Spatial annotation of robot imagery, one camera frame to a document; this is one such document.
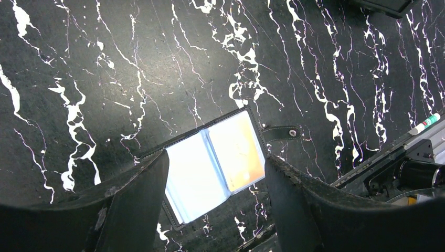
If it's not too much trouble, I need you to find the yellow credit card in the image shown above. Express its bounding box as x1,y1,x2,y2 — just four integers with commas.
206,110,265,194

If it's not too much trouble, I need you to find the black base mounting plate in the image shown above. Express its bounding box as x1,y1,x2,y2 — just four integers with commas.
240,118,445,252

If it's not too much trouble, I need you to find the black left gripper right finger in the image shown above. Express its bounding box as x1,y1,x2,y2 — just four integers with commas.
264,156,444,251

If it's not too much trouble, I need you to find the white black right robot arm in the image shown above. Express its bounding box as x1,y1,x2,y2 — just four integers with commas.
364,157,444,205

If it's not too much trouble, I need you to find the green white marker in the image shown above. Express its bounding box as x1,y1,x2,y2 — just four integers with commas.
408,113,441,135

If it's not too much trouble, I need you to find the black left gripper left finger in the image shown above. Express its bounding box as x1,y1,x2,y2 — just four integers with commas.
1,150,169,251

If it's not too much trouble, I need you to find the black tray with cards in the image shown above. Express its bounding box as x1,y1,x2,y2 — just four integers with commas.
348,0,421,19

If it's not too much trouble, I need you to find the black leather card holder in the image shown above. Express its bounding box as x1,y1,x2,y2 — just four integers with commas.
138,106,302,231

